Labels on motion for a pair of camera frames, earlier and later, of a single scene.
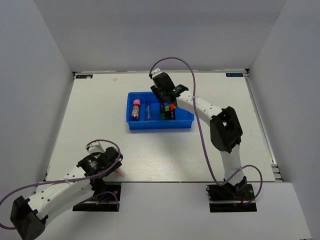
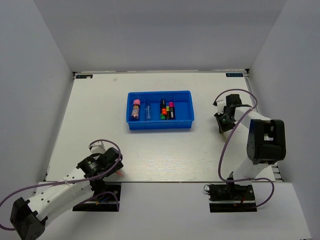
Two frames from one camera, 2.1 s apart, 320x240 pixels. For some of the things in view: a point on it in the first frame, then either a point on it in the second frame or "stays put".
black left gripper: x=115 y=166 stays put
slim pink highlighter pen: x=122 y=174 stays put
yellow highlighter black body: x=168 y=113 stays put
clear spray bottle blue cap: x=148 y=110 stays put
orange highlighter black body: x=172 y=113 -> x=164 y=111
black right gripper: x=155 y=89 -> x=223 y=128
